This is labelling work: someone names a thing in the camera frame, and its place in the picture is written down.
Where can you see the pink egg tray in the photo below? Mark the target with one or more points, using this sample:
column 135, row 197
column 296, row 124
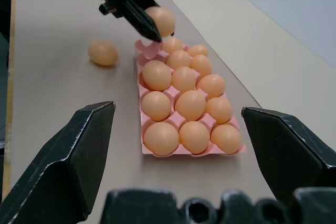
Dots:
column 149, row 51

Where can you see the brown egg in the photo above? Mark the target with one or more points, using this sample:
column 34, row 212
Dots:
column 178, row 60
column 183, row 79
column 226, row 140
column 156, row 106
column 161, row 138
column 219, row 110
column 157, row 75
column 164, row 20
column 200, row 65
column 103, row 53
column 190, row 105
column 172, row 46
column 194, row 137
column 211, row 85
column 197, row 50

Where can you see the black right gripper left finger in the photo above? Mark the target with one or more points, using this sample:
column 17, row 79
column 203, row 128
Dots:
column 65, row 161

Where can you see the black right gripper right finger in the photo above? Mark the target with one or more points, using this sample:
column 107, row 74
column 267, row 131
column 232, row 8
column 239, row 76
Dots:
column 286, row 150

